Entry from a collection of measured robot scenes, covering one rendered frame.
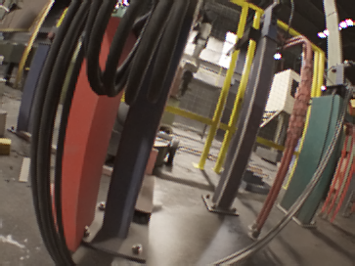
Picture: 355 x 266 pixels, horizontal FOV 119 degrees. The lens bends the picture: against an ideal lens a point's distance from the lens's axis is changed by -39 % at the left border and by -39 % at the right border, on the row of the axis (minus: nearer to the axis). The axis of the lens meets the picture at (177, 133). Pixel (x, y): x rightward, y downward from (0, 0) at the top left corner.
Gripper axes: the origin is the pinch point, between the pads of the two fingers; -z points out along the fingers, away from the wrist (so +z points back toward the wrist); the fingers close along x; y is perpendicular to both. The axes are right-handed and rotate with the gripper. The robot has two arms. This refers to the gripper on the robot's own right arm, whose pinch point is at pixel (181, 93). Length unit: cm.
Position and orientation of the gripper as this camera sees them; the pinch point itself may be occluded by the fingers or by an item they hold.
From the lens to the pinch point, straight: 137.0
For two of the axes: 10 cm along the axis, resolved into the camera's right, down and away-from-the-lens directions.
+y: -9.2, -3.2, -2.2
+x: -1.8, -1.6, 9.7
